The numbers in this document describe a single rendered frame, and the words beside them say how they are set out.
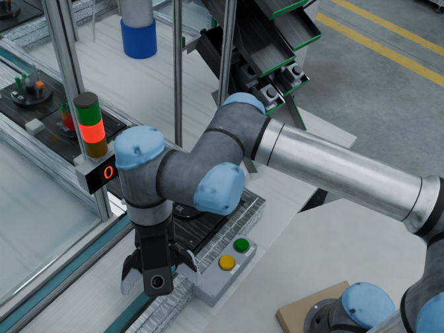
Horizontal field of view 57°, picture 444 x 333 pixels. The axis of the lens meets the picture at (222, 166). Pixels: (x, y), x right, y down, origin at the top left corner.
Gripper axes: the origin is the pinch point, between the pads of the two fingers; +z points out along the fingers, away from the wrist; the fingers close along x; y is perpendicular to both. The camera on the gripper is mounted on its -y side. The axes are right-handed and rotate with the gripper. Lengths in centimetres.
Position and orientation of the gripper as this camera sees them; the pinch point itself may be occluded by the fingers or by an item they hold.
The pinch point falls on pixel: (162, 293)
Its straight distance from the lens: 84.3
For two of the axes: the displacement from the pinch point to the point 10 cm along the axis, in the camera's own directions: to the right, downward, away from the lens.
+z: 0.2, 7.9, 6.2
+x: -9.9, 0.9, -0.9
